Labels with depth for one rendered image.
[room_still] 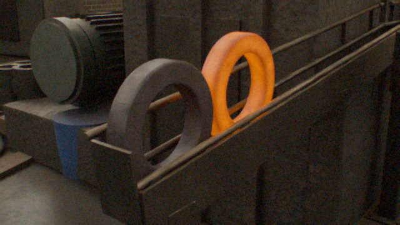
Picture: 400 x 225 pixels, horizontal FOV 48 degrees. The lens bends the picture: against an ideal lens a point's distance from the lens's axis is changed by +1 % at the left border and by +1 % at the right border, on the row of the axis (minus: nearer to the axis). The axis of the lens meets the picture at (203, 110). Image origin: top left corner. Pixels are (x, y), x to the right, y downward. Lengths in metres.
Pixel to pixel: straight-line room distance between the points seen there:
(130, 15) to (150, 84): 0.98
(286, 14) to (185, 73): 0.61
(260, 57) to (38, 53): 1.51
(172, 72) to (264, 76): 0.25
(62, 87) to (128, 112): 1.51
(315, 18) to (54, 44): 1.23
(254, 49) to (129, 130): 0.29
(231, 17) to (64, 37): 0.91
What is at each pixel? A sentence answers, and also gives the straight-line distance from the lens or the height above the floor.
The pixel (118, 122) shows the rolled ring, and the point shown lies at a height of 0.66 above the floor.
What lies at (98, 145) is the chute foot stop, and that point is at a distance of 0.58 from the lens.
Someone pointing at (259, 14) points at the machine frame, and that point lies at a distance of 1.19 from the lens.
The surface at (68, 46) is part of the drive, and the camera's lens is 1.96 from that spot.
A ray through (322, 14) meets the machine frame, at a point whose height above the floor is 0.75.
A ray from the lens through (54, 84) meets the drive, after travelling 2.09.
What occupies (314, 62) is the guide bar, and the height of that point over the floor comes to 0.65.
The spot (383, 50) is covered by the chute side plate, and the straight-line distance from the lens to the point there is 1.29.
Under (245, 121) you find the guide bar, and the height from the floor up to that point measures 0.61.
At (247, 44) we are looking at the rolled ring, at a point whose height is 0.73.
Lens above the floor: 0.83
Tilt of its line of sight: 16 degrees down
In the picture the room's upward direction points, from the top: straight up
